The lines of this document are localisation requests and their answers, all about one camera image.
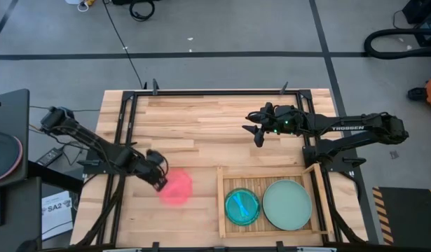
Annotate black vacuum hose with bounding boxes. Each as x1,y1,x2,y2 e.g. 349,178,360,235
363,27,431,60

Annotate coiled black cable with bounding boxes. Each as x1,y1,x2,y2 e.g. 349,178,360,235
128,0,156,22

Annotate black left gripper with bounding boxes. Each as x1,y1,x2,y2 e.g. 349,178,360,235
139,149,169,193

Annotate dark grey side table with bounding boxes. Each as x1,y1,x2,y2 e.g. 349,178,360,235
0,88,30,192

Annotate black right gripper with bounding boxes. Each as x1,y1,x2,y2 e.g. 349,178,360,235
242,102,306,148

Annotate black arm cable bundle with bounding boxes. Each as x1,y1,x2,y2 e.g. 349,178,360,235
327,202,365,244
74,173,128,248

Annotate red translucent plate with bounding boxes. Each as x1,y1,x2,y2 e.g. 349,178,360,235
158,167,194,207

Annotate long black floor cable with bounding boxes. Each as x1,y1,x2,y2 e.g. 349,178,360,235
102,0,146,90

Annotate black equipment box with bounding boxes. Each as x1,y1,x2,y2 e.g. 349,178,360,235
401,0,431,25

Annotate dark plate with pink rim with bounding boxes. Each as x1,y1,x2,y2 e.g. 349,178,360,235
0,132,24,183

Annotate white SA2 paper sheet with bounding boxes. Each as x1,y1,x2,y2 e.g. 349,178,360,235
41,190,74,242

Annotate pale blue plate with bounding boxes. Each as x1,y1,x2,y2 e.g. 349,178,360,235
261,178,313,232

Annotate wooden slatted shelf rack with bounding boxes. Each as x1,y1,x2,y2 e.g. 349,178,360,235
214,161,336,242

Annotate black mat with hazard stripes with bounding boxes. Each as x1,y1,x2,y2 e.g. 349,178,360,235
371,185,431,246

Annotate black power adapter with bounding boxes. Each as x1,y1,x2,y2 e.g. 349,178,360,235
35,147,64,167

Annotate teal translucent plate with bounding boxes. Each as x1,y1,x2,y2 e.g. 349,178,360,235
224,188,261,227

